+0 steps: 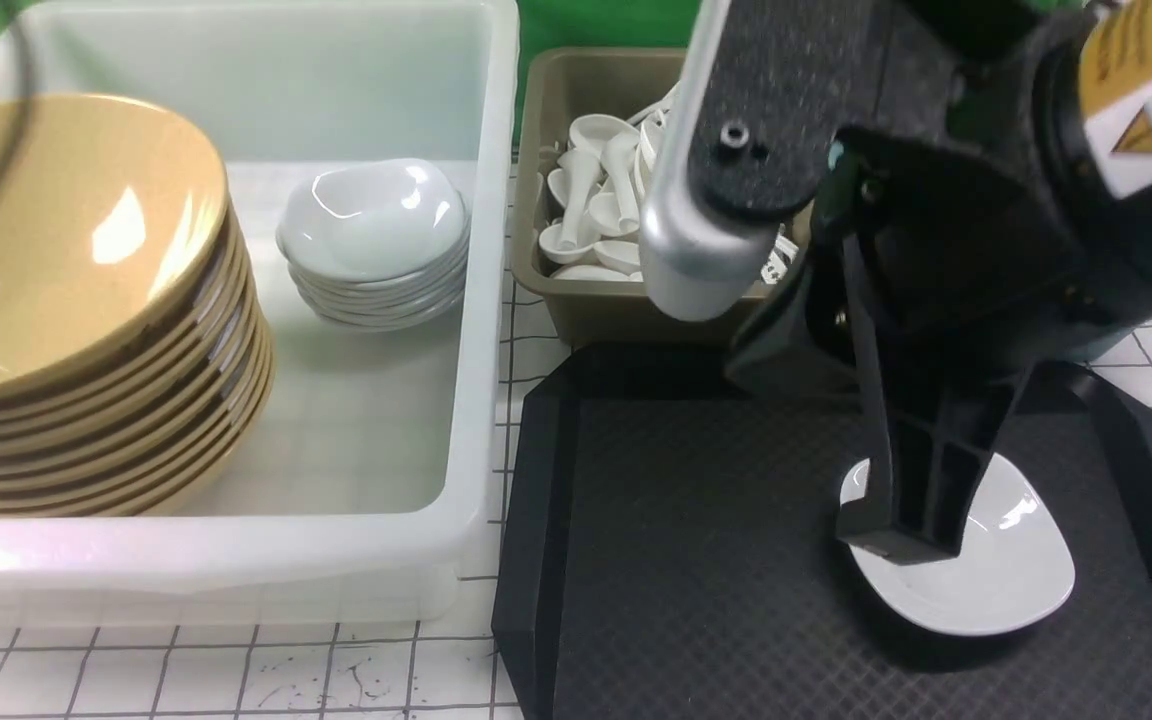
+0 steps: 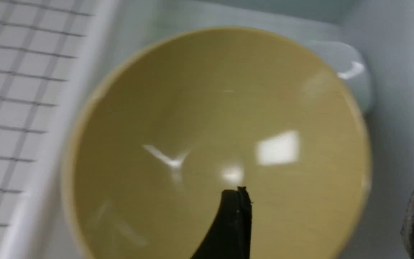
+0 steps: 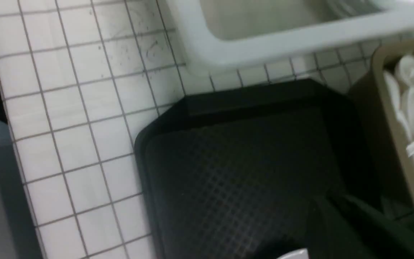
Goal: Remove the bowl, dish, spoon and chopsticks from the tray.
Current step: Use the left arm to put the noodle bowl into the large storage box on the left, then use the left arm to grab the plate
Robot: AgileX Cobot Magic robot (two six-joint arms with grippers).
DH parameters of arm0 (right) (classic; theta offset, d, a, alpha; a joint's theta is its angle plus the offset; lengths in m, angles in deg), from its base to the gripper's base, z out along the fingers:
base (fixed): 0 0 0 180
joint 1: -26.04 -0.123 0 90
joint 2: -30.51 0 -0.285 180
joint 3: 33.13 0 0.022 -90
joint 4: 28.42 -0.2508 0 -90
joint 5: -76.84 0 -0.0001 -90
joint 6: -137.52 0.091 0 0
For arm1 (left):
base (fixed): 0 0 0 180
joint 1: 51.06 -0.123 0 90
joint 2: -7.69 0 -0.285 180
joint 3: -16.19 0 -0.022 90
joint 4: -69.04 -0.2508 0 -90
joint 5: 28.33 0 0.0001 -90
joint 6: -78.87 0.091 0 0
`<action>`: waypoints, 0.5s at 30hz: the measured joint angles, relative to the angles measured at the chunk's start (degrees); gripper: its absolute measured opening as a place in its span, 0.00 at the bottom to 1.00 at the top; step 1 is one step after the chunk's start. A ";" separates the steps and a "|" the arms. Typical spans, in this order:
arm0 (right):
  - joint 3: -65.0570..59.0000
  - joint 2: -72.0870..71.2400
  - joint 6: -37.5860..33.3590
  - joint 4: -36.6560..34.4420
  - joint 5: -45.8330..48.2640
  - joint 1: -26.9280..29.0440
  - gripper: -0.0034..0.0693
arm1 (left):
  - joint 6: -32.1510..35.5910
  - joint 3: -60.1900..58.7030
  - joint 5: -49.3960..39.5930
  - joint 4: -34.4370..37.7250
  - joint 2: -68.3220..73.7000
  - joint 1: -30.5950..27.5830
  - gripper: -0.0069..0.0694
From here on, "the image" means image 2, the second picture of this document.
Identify large white plastic bin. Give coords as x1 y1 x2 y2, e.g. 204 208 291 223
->
0 0 414 259

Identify yellow noodle bowl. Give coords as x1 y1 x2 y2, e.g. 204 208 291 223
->
62 27 372 259

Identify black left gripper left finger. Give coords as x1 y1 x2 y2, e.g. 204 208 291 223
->
192 186 252 259

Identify top stacked white dish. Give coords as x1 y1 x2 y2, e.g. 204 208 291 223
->
304 40 374 115

